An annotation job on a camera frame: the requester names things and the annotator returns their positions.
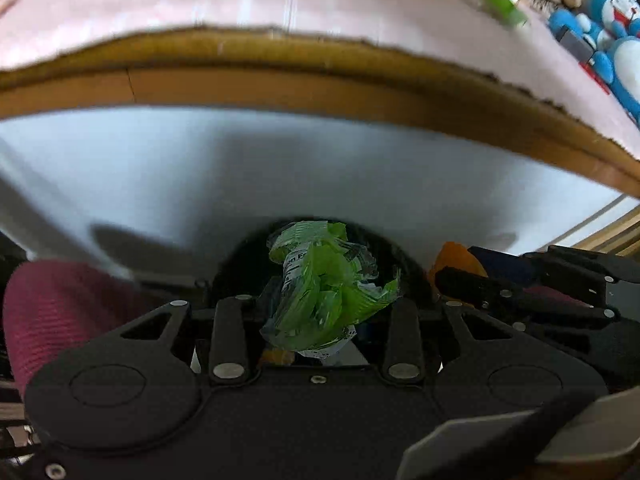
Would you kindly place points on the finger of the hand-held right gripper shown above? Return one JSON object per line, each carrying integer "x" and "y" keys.
{"x": 500, "y": 300}
{"x": 515, "y": 267}

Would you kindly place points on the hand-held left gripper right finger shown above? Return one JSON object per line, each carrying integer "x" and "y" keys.
{"x": 405, "y": 335}

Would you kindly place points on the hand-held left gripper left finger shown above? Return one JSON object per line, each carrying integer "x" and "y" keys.
{"x": 230, "y": 330}

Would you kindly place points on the orange plastic piece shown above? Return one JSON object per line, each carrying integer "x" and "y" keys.
{"x": 455, "y": 257}

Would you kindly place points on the green plastic wrapper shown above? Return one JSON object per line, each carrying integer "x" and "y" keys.
{"x": 325, "y": 290}

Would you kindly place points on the white trash bag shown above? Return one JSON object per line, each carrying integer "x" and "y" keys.
{"x": 250, "y": 170}

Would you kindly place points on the blue cat plush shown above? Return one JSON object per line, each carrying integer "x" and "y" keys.
{"x": 625, "y": 75}

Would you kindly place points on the wooden table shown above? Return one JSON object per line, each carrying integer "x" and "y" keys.
{"x": 300, "y": 85}

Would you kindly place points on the blue cat plush open mouth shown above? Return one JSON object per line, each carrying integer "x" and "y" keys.
{"x": 615, "y": 7}

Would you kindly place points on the wooden slatted frame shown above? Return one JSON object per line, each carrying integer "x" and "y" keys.
{"x": 615, "y": 230}

